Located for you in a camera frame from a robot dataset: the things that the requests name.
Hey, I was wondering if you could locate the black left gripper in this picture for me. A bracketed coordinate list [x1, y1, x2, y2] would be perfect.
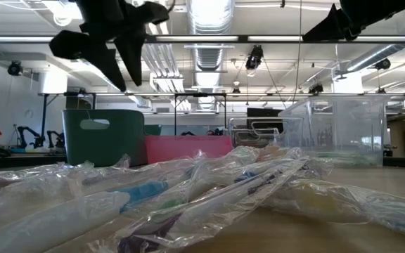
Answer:
[75, 0, 170, 92]

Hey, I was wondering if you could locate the black hanging camera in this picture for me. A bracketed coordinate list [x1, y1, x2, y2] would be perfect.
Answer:
[307, 83, 325, 96]
[6, 60, 23, 77]
[375, 58, 392, 71]
[244, 44, 264, 71]

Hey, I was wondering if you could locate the clear plastic bin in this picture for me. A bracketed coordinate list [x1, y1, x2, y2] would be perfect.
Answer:
[227, 116, 305, 150]

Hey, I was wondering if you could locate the purple white toothbrush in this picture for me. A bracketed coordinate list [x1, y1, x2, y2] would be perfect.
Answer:
[116, 156, 311, 253]

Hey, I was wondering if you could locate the black overhead frame bar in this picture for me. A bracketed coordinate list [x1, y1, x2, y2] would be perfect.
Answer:
[0, 34, 405, 44]

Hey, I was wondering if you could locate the black metal rack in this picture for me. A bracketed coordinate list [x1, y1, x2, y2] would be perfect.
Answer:
[39, 91, 228, 138]

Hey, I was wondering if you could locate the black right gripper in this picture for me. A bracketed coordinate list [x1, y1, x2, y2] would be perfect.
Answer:
[302, 0, 405, 42]

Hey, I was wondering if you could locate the black monitor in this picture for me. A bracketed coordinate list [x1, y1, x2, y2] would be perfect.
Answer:
[247, 108, 284, 131]

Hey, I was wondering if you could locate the green white toothbrush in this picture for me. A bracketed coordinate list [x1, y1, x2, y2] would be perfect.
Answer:
[307, 151, 374, 167]
[160, 197, 189, 210]

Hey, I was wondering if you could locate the frosted clear plastic tub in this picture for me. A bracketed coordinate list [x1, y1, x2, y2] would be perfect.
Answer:
[278, 96, 389, 168]

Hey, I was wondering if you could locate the thin hanging cable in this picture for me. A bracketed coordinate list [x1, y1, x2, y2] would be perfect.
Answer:
[292, 0, 302, 106]

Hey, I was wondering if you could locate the pink plastic bin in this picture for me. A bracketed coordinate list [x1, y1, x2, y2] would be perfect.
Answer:
[145, 135, 234, 164]

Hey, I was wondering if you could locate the silver ventilation duct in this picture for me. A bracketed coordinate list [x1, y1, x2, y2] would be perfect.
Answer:
[184, 0, 236, 110]

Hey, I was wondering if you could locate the green plastic bin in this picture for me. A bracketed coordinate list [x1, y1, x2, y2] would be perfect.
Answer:
[62, 108, 146, 168]

